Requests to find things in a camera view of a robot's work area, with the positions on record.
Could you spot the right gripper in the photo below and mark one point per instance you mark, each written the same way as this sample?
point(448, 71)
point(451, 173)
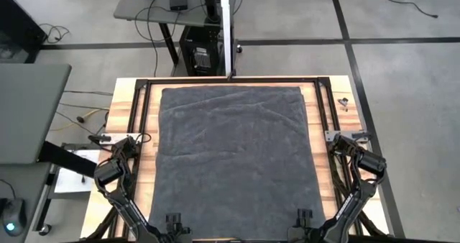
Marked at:
point(305, 236)

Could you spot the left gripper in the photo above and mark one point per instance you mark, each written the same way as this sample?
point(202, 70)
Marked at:
point(176, 237)

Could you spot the grey terry towel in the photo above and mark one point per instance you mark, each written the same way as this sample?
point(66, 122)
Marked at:
point(233, 156)

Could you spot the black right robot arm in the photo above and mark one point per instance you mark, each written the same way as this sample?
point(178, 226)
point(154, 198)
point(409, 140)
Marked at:
point(350, 203)

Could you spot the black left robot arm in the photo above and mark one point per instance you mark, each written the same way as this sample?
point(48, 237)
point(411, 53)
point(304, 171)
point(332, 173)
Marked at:
point(125, 203)

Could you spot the white paper sheet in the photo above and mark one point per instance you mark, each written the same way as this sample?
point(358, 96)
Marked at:
point(68, 182)

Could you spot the small black clamp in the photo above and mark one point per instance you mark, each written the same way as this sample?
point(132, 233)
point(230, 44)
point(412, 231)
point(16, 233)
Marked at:
point(344, 101)

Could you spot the black desk leg bar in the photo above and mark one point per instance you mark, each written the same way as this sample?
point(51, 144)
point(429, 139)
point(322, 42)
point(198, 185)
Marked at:
point(64, 157)

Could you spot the black caster wheel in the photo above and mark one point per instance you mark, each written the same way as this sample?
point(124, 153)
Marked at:
point(45, 229)

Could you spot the black mouse with light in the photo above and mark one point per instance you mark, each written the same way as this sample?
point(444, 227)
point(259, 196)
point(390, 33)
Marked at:
point(14, 214)

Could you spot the black computer tower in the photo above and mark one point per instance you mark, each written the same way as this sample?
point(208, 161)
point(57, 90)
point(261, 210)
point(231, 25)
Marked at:
point(190, 52)

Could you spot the large grey desk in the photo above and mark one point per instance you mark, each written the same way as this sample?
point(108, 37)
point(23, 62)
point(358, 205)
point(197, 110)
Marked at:
point(28, 110)

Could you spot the small grey desk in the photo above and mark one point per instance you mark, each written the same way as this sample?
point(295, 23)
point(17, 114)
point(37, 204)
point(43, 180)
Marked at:
point(129, 9)

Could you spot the black monitor stand pole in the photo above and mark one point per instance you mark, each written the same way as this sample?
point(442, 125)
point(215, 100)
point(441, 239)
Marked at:
point(211, 2)

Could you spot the silver arm base bracket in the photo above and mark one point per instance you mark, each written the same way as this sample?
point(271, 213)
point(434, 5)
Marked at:
point(118, 137)
point(330, 135)

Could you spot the black aluminium table frame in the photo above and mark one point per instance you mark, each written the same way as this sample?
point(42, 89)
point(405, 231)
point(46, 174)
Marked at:
point(251, 80)

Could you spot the white vertical post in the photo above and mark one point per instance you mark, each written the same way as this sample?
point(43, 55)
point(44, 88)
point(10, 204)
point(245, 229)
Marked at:
point(226, 27)

